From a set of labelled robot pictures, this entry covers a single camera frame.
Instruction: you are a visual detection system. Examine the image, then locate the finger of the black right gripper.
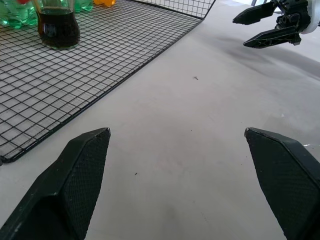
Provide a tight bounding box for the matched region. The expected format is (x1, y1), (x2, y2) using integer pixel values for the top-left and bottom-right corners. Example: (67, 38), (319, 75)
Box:
(242, 24), (301, 49)
(232, 1), (279, 25)

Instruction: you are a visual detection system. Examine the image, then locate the black wire mesh rack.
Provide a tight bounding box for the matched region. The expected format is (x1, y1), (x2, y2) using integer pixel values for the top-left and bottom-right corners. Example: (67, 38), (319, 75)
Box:
(0, 0), (217, 164)

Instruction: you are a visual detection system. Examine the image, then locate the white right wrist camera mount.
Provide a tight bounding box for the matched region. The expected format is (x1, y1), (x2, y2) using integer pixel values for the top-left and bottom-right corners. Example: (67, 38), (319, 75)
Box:
(298, 0), (320, 35)

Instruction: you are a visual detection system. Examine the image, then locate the light green soda bottle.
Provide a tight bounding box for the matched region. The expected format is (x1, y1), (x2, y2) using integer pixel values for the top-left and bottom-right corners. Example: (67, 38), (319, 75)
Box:
(0, 0), (25, 29)
(73, 0), (94, 13)

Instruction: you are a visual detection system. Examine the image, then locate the glass cola bottle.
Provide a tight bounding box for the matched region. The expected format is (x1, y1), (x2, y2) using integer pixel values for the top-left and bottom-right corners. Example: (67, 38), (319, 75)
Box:
(36, 0), (81, 50)

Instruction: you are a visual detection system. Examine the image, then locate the orange soda bottle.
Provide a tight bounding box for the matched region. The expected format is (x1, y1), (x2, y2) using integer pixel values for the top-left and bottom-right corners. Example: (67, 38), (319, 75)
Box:
(93, 0), (117, 7)

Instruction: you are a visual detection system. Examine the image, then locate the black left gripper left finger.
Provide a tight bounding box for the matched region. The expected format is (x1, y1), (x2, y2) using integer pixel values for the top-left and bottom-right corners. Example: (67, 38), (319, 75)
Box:
(0, 127), (112, 240)

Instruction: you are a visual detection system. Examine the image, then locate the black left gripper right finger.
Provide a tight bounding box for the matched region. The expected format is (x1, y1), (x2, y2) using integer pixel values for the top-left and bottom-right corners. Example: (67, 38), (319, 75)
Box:
(244, 126), (320, 240)

